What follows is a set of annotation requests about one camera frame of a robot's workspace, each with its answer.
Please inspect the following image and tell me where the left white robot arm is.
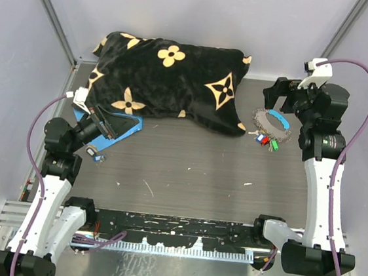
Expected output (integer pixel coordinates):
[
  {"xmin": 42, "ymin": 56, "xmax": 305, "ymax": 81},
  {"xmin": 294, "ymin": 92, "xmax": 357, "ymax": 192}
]
[{"xmin": 0, "ymin": 109, "xmax": 141, "ymax": 276}]

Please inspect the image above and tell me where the red tagged key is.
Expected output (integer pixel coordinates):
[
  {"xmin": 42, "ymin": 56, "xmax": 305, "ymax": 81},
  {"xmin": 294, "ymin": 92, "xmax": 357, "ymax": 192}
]
[{"xmin": 260, "ymin": 136, "xmax": 270, "ymax": 146}]

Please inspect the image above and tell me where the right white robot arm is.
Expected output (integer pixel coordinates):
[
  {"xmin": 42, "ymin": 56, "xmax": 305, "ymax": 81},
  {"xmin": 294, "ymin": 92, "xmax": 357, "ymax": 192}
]
[{"xmin": 251, "ymin": 77, "xmax": 356, "ymax": 276}]

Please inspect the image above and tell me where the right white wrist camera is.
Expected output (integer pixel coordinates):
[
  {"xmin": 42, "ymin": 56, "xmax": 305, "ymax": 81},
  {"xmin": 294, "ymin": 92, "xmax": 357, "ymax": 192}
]
[{"xmin": 297, "ymin": 58, "xmax": 333, "ymax": 90}]

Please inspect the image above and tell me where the green tagged key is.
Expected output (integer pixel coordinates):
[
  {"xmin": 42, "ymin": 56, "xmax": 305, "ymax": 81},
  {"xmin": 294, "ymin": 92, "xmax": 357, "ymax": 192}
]
[{"xmin": 268, "ymin": 139, "xmax": 279, "ymax": 152}]

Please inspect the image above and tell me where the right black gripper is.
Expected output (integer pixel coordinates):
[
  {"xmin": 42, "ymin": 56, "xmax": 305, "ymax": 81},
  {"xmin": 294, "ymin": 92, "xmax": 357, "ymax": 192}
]
[{"xmin": 260, "ymin": 72, "xmax": 324, "ymax": 127}]

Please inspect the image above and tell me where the loose blue tagged key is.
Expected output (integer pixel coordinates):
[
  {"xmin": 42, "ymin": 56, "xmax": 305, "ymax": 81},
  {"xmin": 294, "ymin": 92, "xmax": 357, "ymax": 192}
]
[{"xmin": 93, "ymin": 154, "xmax": 107, "ymax": 162}]

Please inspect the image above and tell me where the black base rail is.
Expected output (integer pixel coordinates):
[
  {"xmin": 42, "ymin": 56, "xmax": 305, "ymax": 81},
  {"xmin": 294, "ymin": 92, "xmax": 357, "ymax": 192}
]
[{"xmin": 81, "ymin": 209, "xmax": 273, "ymax": 254}]

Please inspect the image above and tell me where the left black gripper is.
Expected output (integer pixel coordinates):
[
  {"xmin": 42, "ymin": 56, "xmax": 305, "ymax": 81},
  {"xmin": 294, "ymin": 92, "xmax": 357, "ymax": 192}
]
[{"xmin": 67, "ymin": 101, "xmax": 139, "ymax": 159}]

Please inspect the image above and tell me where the white slotted cable duct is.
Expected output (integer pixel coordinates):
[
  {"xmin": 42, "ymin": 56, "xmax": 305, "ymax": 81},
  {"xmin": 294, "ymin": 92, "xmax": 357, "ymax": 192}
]
[{"xmin": 10, "ymin": 225, "xmax": 255, "ymax": 265}]

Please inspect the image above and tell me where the black floral plush pillow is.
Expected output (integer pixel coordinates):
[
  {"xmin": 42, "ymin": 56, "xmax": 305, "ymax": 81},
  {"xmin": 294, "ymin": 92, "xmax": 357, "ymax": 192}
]
[{"xmin": 85, "ymin": 31, "xmax": 251, "ymax": 137}]

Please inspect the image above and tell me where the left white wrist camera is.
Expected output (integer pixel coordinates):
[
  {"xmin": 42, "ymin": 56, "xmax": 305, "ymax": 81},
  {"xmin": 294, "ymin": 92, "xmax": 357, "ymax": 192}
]
[{"xmin": 73, "ymin": 87, "xmax": 90, "ymax": 115}]

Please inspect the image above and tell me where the blue cartoon cloth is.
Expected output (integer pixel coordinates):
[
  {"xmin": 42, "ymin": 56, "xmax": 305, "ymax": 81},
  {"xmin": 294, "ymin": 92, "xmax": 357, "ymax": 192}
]
[{"xmin": 72, "ymin": 105, "xmax": 143, "ymax": 156}]

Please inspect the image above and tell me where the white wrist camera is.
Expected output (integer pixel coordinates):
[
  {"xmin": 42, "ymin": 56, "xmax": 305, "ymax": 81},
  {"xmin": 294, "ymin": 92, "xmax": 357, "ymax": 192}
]
[
  {"xmin": 297, "ymin": 58, "xmax": 333, "ymax": 90},
  {"xmin": 73, "ymin": 87, "xmax": 90, "ymax": 115}
]

